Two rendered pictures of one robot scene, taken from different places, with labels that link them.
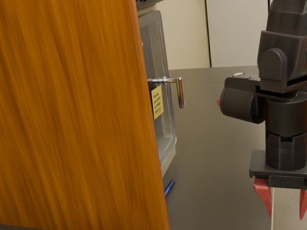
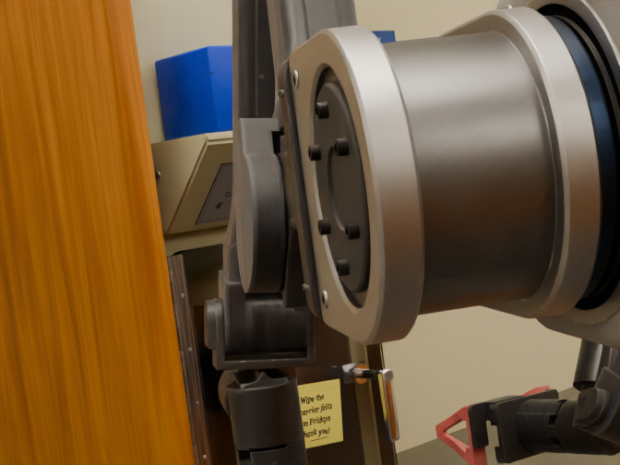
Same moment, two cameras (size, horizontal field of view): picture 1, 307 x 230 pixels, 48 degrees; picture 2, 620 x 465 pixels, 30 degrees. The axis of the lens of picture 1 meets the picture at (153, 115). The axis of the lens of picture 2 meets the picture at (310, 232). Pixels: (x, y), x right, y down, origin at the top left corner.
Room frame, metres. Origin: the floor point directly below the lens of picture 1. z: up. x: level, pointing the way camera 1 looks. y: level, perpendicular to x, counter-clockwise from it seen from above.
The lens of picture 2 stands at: (-0.36, -0.65, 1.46)
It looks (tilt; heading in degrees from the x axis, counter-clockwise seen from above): 3 degrees down; 26
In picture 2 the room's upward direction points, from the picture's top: 8 degrees counter-clockwise
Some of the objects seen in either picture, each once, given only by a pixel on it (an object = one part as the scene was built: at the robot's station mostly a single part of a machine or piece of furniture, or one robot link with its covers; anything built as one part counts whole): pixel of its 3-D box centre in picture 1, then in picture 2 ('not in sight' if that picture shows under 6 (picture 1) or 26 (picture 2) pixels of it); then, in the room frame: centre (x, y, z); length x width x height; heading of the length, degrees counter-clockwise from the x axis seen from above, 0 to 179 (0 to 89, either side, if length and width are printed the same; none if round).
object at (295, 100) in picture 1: (282, 110); (264, 409); (0.45, -0.18, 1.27); 0.07 x 0.06 x 0.07; 36
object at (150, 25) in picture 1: (151, 97); (294, 400); (0.84, 0.00, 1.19); 0.30 x 0.01 x 0.40; 158
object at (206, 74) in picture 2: not in sight; (221, 92); (0.75, -0.02, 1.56); 0.10 x 0.10 x 0.09; 68
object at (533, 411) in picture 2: not in sight; (545, 425); (0.85, -0.30, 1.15); 0.10 x 0.07 x 0.07; 156
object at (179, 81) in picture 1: (175, 92); (378, 401); (0.93, -0.07, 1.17); 0.05 x 0.03 x 0.10; 68
